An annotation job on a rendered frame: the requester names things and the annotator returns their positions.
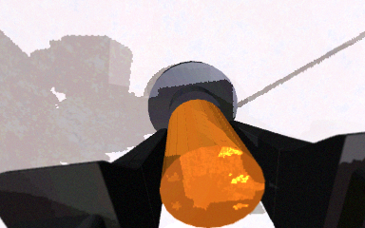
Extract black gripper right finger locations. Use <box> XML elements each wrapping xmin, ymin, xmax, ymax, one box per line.
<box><xmin>229</xmin><ymin>121</ymin><xmax>365</xmax><ymax>228</ymax></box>

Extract orange cylinder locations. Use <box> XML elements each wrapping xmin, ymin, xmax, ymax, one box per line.
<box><xmin>160</xmin><ymin>100</ymin><xmax>264</xmax><ymax>228</ymax></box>

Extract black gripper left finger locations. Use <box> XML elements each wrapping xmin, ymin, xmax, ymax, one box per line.
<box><xmin>0</xmin><ymin>128</ymin><xmax>167</xmax><ymax>228</ymax></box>

